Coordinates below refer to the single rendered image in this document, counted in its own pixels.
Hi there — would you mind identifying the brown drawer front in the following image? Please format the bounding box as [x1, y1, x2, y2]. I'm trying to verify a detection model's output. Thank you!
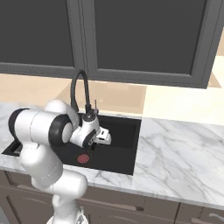
[78, 185, 147, 213]

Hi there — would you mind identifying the brown base cabinet door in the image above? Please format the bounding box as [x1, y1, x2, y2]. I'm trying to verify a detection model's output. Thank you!
[0, 170, 57, 224]
[174, 202, 224, 224]
[83, 205, 179, 224]

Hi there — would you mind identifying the black gooseneck tap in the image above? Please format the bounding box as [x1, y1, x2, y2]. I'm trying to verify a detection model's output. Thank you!
[70, 68, 101, 116]

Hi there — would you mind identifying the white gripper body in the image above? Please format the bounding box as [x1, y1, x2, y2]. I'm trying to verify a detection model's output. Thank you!
[95, 127, 113, 146]

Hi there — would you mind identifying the red round sink drain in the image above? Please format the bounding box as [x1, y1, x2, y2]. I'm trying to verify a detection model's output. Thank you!
[77, 153, 90, 165]

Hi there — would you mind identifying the silver cabinet handle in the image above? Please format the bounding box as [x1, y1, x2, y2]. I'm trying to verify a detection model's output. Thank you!
[207, 213, 224, 221]

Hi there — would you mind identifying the dark grey wall cabinet door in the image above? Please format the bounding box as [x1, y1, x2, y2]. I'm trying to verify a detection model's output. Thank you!
[0, 0, 86, 79]
[80, 0, 224, 89]

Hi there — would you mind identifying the black sink basin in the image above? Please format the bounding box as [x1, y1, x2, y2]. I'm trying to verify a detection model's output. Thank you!
[1, 111, 143, 176]

